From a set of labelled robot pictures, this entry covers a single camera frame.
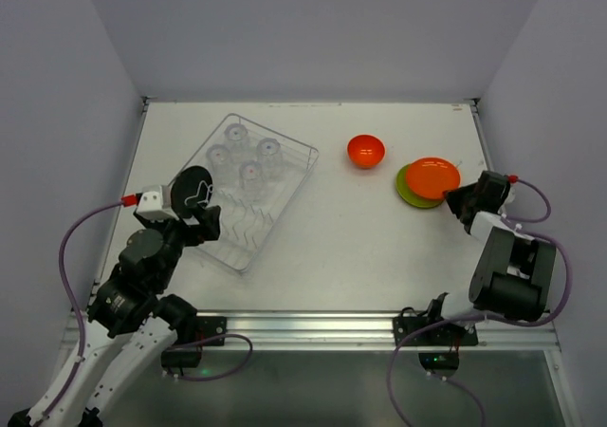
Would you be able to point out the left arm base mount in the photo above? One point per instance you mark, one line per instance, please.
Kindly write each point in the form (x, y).
(182, 354)

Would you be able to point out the aluminium rail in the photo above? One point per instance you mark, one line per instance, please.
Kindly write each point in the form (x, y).
(368, 331)

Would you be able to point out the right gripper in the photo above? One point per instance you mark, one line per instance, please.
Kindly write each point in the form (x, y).
(468, 204)

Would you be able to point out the clear cup right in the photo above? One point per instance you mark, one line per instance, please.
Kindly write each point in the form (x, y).
(270, 156)

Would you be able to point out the orange bowl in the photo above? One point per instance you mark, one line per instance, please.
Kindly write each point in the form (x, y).
(365, 151)

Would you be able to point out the green plate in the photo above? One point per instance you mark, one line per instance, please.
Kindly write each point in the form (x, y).
(409, 196)

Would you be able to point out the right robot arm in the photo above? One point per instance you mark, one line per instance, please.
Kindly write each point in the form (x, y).
(513, 275)

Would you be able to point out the black plate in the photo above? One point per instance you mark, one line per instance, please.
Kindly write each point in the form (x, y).
(191, 188)

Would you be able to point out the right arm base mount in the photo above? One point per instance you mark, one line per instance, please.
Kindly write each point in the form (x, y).
(441, 363)

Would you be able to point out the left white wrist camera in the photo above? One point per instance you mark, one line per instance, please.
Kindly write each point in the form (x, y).
(155, 204)

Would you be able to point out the clear cup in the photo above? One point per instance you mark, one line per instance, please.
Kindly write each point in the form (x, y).
(237, 138)
(251, 179)
(219, 158)
(270, 156)

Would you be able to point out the clear wire dish rack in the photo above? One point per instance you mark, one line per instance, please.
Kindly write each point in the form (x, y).
(246, 225)

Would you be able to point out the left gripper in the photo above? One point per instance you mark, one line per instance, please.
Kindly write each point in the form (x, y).
(200, 220)

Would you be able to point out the clear cup front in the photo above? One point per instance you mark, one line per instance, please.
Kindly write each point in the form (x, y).
(251, 179)

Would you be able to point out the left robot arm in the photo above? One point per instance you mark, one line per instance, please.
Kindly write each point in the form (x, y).
(130, 322)

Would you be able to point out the clear cup back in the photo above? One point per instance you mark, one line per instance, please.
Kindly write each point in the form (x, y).
(237, 138)

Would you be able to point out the orange plate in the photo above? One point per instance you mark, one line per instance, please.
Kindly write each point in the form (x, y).
(431, 177)

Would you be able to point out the clear cup left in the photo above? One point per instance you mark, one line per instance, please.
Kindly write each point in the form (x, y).
(219, 158)

